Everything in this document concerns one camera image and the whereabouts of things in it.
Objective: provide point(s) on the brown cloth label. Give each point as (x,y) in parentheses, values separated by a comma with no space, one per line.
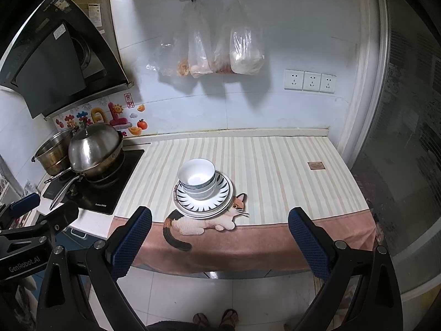
(316,166)

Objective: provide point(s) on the steel frying pan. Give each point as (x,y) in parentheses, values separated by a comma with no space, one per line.
(106,172)

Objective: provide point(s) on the striped cat print tablecloth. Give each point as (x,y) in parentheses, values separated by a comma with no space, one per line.
(275,165)

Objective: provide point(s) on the frosted glass door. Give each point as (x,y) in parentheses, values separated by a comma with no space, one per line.
(406,144)

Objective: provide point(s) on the person's foot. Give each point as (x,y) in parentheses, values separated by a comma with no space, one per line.
(200,319)
(229,318)

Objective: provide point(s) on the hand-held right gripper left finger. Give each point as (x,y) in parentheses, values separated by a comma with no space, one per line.
(132,241)

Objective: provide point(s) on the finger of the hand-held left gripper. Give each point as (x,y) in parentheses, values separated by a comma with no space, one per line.
(24,202)
(63,215)

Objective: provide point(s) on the person's left foot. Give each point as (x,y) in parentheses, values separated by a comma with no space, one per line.
(200,319)

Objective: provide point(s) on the steel stock pot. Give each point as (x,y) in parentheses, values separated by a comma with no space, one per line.
(51,155)

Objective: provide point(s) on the blue leaf pattern plate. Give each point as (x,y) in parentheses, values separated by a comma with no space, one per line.
(224,193)

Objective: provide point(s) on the clear plastic bag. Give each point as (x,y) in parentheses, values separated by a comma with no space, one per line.
(222,58)
(172,55)
(246,51)
(199,51)

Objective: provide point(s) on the white plate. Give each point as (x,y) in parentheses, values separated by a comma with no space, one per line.
(206,215)

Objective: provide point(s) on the white bowl with striped outside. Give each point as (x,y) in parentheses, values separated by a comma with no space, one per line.
(196,172)

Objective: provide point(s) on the black range hood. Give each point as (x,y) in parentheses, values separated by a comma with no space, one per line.
(51,58)

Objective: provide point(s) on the colourful wall stickers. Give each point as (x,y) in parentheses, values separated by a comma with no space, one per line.
(117,117)

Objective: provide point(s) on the person's right foot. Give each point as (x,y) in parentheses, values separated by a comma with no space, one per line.
(229,318)

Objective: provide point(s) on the white wall socket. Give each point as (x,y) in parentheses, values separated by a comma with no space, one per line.
(327,83)
(311,81)
(294,80)

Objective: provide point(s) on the steel pan lid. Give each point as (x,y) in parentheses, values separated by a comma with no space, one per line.
(93,144)

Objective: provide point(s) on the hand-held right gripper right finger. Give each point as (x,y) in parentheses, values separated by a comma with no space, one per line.
(310,244)

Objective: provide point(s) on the black induction cooktop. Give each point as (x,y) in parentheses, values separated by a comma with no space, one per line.
(103,196)

